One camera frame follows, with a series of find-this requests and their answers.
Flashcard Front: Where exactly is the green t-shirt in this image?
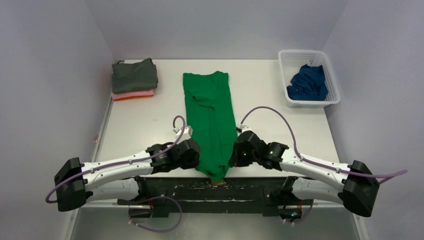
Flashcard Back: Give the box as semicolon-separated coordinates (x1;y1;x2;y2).
182;71;237;182

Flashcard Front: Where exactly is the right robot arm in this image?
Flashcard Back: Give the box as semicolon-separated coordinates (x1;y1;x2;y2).
230;130;380;217

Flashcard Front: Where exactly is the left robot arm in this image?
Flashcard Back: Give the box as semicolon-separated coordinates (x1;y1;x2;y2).
53;138;201;212

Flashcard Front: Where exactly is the brown tape piece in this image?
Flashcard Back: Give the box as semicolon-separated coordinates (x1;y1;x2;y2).
210;179;225;186

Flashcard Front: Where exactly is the orange folded t-shirt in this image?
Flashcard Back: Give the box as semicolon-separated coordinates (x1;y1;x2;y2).
112;95;153;102

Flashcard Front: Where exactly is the blue crumpled t-shirt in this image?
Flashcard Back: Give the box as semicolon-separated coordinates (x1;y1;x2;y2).
286;64;328;101

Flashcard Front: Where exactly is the white plastic basket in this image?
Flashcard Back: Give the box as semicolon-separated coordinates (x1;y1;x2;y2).
278;49;341;108

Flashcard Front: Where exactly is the dark grey folded t-shirt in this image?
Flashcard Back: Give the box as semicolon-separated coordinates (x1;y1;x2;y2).
111;58;159;94

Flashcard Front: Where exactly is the pink folded t-shirt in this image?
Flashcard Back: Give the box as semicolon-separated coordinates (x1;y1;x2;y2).
111;89;155;97

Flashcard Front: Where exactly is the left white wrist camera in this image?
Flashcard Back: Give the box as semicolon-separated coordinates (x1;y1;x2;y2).
173;125;193;144

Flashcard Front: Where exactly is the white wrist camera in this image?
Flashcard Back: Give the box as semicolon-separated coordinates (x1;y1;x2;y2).
235;124;251;135
173;125;193;144

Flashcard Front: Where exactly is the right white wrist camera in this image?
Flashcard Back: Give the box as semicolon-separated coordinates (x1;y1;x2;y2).
235;124;251;135

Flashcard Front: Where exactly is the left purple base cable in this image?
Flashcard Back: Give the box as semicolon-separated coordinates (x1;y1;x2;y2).
128;196;183;233

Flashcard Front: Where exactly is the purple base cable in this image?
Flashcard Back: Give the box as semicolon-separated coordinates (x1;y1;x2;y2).
282;200;315;226
128;196;183;233

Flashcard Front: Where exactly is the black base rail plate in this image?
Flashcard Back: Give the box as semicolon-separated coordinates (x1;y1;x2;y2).
117;176;313;221

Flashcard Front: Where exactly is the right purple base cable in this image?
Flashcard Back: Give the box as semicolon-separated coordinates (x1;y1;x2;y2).
282;200;315;226

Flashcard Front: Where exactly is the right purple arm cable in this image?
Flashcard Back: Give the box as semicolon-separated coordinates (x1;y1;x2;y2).
239;106;409;185

